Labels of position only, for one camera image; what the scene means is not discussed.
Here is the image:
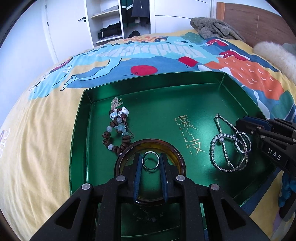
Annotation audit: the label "folded black clothes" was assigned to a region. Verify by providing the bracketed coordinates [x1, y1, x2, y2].
[98, 22, 122, 40]

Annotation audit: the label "white open wardrobe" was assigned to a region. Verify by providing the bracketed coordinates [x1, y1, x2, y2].
[84, 1, 213, 46]

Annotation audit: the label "grey-brown crumpled towel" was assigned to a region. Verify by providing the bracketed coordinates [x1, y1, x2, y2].
[190, 17, 246, 42]

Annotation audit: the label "wooden headboard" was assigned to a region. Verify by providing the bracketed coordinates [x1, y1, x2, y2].
[216, 1, 295, 47]

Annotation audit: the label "dark hanging clothes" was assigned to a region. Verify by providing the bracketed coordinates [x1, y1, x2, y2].
[120, 0, 150, 28]

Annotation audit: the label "green metallic tray box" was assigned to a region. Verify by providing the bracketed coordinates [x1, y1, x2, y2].
[70, 72, 275, 211]

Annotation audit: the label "grey-green jacket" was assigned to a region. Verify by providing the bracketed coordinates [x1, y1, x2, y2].
[282, 43, 296, 56]

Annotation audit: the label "white fluffy pillow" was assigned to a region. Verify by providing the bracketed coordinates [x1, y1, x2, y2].
[253, 41, 296, 83]

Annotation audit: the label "small silver ring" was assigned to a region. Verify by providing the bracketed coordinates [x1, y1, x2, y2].
[141, 151, 161, 173]

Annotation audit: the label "amber translucent bangle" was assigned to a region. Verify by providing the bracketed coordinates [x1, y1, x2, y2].
[114, 138, 186, 205]

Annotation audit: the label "silver beaded bracelet set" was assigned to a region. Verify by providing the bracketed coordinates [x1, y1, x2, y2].
[209, 114, 252, 173]

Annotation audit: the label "brown bead bracelet with charms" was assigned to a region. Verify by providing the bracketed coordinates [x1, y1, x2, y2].
[102, 96, 135, 156]

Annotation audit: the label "white door with handle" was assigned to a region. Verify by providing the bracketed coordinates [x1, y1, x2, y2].
[41, 1, 94, 63]

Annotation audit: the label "colourful illustrated bed cover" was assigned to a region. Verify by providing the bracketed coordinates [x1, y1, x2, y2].
[1, 30, 295, 240]

